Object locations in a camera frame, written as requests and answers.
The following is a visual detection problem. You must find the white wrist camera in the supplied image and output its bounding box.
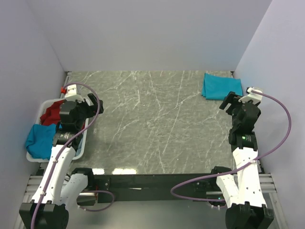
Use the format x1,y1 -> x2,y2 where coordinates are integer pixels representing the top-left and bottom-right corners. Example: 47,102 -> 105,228
61,84 -> 85,103
238,87 -> 263,105

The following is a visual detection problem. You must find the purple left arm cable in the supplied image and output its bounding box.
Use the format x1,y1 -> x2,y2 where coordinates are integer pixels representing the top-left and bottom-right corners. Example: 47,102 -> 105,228
30,82 -> 100,229

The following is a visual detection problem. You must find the folded teal t shirt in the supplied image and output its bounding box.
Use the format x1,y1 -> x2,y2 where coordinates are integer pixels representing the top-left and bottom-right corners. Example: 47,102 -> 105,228
202,73 -> 243,100

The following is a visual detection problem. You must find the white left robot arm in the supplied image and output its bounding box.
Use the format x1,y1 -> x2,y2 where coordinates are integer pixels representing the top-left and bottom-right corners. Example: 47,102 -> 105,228
19,93 -> 103,229

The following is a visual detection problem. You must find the red t shirt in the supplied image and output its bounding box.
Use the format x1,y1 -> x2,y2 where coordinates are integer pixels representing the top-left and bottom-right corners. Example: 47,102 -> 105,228
39,100 -> 87,131

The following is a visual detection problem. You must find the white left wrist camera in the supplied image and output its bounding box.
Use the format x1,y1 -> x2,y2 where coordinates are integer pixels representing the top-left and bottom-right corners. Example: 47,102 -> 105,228
61,84 -> 85,103

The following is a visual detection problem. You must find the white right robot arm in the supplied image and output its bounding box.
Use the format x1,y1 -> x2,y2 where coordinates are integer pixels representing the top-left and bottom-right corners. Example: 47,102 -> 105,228
209,92 -> 274,229

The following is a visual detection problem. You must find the white plastic laundry basket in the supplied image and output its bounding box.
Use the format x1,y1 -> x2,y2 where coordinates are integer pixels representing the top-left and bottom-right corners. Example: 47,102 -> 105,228
25,98 -> 90,163

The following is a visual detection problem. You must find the light blue t shirt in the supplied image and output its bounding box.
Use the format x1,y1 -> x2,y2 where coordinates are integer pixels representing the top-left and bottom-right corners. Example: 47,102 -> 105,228
75,137 -> 83,156

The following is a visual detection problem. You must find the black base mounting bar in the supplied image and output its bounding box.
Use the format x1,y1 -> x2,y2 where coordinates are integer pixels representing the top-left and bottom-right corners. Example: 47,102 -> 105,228
86,174 -> 223,202

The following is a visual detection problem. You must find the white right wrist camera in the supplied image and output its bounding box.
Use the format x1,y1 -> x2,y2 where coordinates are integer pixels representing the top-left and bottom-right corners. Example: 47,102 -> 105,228
238,87 -> 263,105

